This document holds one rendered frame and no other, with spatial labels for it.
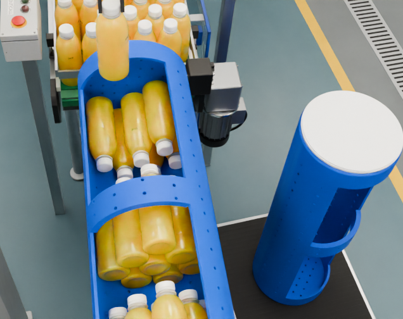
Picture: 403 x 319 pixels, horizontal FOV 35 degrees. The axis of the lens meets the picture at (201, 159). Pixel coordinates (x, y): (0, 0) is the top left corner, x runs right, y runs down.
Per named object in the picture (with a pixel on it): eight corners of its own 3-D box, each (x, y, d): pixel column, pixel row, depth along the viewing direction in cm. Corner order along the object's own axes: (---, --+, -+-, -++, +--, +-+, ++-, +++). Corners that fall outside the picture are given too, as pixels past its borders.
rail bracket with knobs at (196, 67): (181, 99, 188) (183, 76, 180) (177, 81, 192) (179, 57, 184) (213, 97, 190) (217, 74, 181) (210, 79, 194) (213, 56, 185)
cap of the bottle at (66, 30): (58, 29, 175) (57, 24, 174) (72, 27, 176) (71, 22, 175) (60, 38, 173) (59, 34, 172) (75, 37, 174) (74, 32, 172)
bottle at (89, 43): (104, 66, 193) (101, 20, 178) (111, 82, 190) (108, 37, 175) (82, 71, 192) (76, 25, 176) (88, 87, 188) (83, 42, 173)
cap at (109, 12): (98, 13, 131) (97, 6, 129) (106, 1, 133) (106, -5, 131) (115, 19, 130) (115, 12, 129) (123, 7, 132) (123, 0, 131)
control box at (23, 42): (6, 62, 178) (-1, 35, 169) (7, 13, 189) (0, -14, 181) (42, 60, 179) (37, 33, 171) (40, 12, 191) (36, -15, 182)
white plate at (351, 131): (285, 143, 164) (284, 145, 165) (386, 188, 159) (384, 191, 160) (322, 76, 179) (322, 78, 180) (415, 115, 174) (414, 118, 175)
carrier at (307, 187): (239, 283, 237) (309, 319, 231) (282, 146, 165) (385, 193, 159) (270, 226, 252) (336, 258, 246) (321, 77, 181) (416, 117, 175)
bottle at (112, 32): (93, 76, 145) (88, 14, 130) (107, 56, 149) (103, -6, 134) (121, 86, 144) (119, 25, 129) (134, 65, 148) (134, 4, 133)
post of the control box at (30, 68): (55, 214, 264) (17, 41, 183) (54, 206, 267) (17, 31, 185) (64, 213, 265) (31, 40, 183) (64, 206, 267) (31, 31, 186)
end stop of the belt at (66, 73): (58, 79, 182) (57, 72, 180) (58, 77, 183) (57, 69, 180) (195, 70, 189) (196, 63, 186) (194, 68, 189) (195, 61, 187)
